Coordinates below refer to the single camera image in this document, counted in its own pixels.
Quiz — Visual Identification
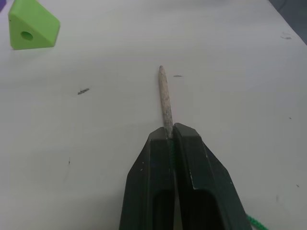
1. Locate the green triangular block with hole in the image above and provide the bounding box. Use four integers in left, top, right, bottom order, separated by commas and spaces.
8, 0, 61, 51

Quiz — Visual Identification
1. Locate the green lace with wooden needle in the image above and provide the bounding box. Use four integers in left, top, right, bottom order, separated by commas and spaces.
158, 65, 267, 230

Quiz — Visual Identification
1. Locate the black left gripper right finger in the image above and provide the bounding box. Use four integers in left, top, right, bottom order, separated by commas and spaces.
172, 122, 253, 230

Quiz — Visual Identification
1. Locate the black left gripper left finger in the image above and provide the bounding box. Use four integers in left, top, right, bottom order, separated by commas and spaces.
118, 126, 178, 230

